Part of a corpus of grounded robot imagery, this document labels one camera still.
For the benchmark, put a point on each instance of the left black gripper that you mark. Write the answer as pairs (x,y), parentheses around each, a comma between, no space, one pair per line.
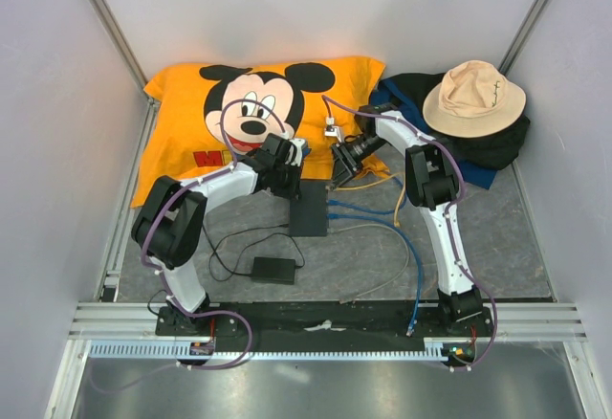
(294,192)

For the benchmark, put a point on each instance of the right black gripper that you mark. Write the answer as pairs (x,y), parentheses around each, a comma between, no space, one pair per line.
(341,173)

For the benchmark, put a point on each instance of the black network switch box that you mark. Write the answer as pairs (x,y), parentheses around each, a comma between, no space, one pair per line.
(308,214)

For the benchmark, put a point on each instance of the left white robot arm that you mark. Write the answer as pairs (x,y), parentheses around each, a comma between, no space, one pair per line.
(170,221)

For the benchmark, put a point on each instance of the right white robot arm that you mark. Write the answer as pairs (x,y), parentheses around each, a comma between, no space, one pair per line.
(433,184)

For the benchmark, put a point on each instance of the black power adapter brick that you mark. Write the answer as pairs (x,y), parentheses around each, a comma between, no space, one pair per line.
(273,270)

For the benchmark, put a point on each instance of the orange Mickey Mouse pillow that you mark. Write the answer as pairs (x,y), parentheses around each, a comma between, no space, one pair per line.
(210,113)

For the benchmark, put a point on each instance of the beige bucket hat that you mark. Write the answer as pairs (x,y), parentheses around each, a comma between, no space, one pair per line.
(473,100)

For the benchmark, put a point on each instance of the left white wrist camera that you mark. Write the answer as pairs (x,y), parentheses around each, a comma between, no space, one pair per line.
(301,151)

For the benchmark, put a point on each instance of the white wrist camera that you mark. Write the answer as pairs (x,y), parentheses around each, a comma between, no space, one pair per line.
(331,130)
(301,151)

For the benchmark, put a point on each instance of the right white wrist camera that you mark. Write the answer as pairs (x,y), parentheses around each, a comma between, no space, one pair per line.
(331,130)

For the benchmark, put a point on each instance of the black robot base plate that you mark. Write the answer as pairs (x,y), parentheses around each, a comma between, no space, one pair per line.
(370,324)

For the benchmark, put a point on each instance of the grey slotted cable duct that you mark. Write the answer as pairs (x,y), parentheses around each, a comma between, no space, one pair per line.
(188,351)

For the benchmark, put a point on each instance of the aluminium frame rail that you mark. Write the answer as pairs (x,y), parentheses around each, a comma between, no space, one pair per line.
(508,321)

